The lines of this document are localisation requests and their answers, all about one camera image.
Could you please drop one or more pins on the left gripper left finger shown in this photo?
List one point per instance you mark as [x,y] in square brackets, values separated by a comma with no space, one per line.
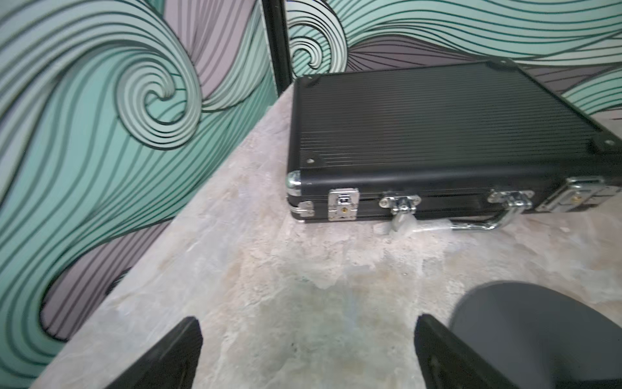
[170,363]

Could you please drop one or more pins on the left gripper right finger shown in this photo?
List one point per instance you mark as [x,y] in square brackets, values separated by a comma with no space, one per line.
[447,362]

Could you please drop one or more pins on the left grey utensil stand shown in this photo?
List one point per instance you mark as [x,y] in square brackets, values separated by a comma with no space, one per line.
[538,337]

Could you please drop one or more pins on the black aluminium case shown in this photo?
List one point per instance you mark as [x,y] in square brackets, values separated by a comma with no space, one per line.
[477,144]

